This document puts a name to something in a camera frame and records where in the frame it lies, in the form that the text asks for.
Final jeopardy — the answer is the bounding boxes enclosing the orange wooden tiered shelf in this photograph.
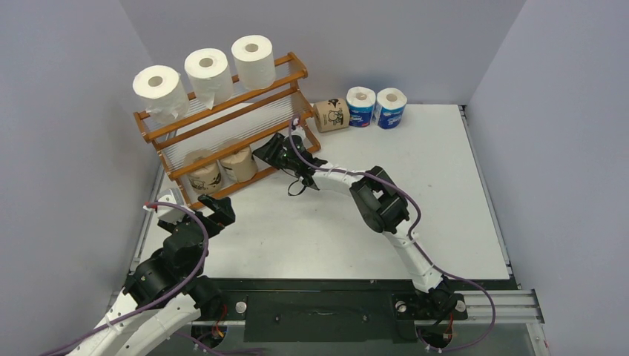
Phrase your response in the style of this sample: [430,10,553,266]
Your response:
[134,52,315,209]

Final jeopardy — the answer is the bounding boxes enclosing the brown roll plain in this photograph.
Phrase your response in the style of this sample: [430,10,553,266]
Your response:
[219,145,258,183]

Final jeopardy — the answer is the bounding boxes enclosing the brown roll black print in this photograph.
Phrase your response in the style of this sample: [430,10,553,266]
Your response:
[184,149,223,194]

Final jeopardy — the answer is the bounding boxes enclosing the white toilet paper roll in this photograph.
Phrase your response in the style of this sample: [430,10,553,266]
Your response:
[132,65,190,125]
[231,35,277,90]
[184,48,234,109]

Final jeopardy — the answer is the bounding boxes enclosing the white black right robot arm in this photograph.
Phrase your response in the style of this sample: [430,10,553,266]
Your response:
[253,133,467,320]

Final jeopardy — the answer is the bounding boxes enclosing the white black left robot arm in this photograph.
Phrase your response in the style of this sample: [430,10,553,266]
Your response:
[69,195,236,355]

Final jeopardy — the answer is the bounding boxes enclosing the brown wrapped roll with cartoon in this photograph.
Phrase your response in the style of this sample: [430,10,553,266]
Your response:
[314,98,349,133]

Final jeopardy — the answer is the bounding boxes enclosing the blue wrapped toilet roll left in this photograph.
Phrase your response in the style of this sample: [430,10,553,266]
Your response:
[346,87,376,128]

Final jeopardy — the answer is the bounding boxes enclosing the blue wrapped toilet roll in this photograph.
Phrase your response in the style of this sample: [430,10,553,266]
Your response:
[346,87,376,128]
[373,88,407,129]

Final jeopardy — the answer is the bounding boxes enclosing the blue wrapped toilet roll right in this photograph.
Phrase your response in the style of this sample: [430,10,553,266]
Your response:
[373,88,407,129]

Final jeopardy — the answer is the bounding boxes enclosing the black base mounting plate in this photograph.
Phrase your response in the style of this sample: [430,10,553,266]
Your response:
[122,277,519,343]

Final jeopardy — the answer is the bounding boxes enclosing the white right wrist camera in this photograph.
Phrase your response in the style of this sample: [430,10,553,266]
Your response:
[290,125,307,141]

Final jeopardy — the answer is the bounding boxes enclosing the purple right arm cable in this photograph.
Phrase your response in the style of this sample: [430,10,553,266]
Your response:
[288,116,497,354]

